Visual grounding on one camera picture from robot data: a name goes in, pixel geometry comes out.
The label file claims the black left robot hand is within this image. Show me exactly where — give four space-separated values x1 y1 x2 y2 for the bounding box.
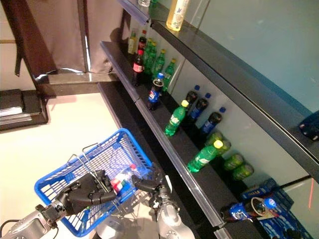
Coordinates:
53 169 118 217

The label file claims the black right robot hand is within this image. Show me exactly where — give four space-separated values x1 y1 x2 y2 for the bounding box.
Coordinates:
131 163 174 202

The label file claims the clear water bottle red label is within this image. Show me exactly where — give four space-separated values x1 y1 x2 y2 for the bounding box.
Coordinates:
109 163 138 197

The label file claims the blue plastic shopping basket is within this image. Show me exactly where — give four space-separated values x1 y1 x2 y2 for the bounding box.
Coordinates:
34 128 157 237

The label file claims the large yellow drink bottle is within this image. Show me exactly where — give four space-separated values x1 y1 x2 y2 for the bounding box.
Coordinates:
165 0 190 32

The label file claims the dark base shelf board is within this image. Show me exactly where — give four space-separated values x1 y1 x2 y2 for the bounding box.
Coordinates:
97 82 215 239

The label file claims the dark drinks shelf board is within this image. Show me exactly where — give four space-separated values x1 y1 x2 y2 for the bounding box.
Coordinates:
99 41 319 239

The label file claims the dark low display cabinet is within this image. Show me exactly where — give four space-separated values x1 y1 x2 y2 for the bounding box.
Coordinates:
0 88 48 131

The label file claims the dark stone plinth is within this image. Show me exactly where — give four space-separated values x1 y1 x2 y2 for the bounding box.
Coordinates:
47 72 119 92

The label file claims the Coca-Cola bottle red cap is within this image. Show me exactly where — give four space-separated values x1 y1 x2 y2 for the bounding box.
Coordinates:
131 49 146 87
138 29 148 54

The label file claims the pale yellow tea bottle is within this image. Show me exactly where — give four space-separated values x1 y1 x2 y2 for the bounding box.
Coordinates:
127 29 138 55

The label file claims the dark upper shelf board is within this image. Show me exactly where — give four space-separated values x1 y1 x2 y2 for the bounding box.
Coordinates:
116 0 319 170

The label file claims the silver metal pole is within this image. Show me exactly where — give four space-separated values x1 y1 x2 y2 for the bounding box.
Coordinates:
76 0 91 73

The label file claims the grey shiny curtain sheet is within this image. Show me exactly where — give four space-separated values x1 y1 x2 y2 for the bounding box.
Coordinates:
32 0 125 75

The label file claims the dark brown upright panel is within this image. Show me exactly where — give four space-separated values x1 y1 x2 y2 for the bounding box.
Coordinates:
2 0 57 75

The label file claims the dark blue package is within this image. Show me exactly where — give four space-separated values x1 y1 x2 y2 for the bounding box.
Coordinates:
298 113 319 141

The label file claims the clear shelf price rail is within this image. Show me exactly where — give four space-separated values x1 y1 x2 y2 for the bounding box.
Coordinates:
116 0 151 25
136 98 225 228
100 41 139 103
213 224 237 239

